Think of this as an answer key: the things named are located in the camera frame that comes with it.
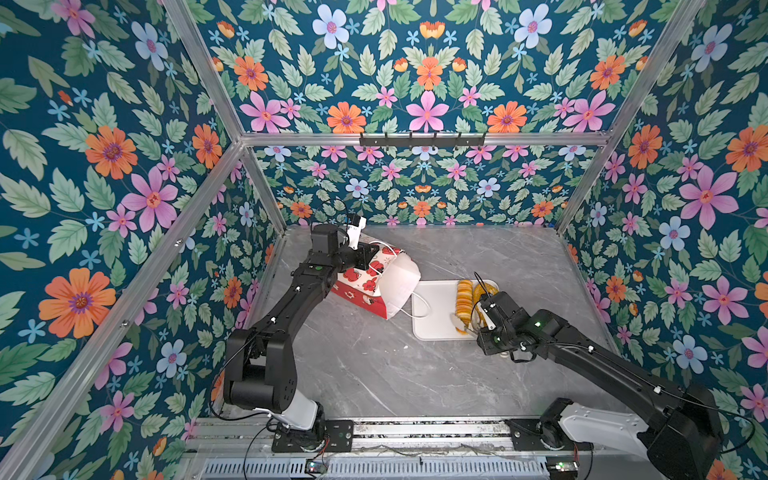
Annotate red white paper bag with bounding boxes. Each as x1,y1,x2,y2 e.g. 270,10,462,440
332,240,422,319

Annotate ridged spiral fake bread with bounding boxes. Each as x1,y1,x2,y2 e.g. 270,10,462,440
455,280,474,333

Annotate round yellow fake bun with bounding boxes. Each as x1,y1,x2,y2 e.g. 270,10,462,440
472,282,499,309

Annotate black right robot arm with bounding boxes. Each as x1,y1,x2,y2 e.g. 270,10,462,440
477,292,724,479

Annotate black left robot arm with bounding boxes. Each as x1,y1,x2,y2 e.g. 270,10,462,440
222,235,379,432

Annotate white rectangular tray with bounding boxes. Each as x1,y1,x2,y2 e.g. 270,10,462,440
411,280,498,341

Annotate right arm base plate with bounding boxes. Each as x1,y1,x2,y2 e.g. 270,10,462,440
503,418,594,452

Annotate black wall hook rail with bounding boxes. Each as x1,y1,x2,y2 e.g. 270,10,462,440
358,132,486,149

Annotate white slotted cable duct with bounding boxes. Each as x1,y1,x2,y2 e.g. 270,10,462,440
200,457,550,479

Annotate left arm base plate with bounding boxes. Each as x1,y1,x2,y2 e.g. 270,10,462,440
271,419,355,453

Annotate aluminium front rail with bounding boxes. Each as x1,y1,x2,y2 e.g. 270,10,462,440
185,415,682,457

